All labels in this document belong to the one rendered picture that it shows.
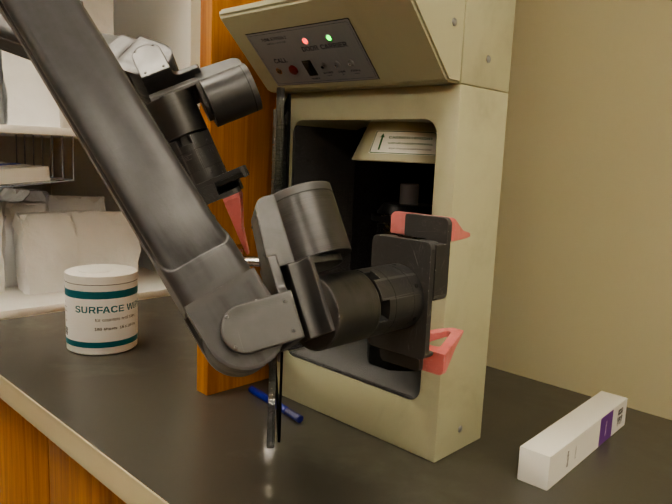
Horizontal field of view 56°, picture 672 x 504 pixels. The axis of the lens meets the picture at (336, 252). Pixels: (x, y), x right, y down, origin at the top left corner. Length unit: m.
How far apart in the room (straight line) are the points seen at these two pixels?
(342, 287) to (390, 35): 0.36
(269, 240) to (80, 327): 0.80
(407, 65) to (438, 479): 0.49
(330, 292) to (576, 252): 0.76
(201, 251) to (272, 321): 0.07
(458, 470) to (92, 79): 0.61
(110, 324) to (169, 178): 0.77
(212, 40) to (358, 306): 0.59
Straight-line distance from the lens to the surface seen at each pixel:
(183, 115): 0.75
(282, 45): 0.87
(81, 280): 1.22
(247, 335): 0.45
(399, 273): 0.53
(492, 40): 0.83
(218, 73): 0.77
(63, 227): 1.86
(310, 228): 0.48
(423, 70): 0.76
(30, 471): 1.23
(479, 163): 0.81
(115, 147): 0.50
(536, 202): 1.20
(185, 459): 0.85
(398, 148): 0.85
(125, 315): 1.25
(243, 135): 1.00
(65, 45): 0.54
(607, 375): 1.19
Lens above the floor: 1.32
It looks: 9 degrees down
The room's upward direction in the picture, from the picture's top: 2 degrees clockwise
